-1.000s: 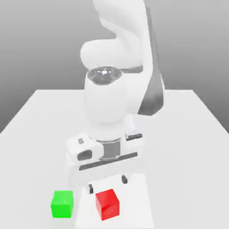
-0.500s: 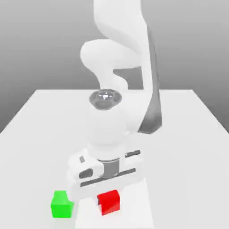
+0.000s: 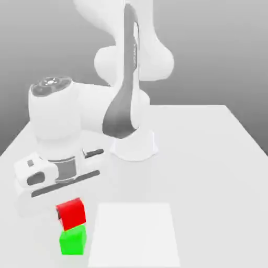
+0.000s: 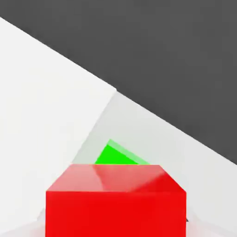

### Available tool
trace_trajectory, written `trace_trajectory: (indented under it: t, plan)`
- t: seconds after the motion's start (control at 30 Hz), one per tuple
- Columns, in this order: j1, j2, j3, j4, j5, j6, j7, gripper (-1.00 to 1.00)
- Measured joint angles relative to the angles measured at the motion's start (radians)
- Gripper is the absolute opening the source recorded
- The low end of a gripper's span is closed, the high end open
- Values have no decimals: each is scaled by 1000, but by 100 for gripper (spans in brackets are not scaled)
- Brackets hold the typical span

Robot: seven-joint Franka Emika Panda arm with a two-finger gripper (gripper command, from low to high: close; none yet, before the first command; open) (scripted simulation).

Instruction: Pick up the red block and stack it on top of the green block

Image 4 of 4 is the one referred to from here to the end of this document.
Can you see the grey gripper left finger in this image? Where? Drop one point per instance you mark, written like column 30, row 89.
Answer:
column 38, row 229

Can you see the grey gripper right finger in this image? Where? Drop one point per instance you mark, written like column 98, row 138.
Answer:
column 192, row 229

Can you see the small red cube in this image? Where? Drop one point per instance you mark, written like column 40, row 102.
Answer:
column 114, row 213

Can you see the small green cube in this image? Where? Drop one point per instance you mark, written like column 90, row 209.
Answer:
column 114, row 157

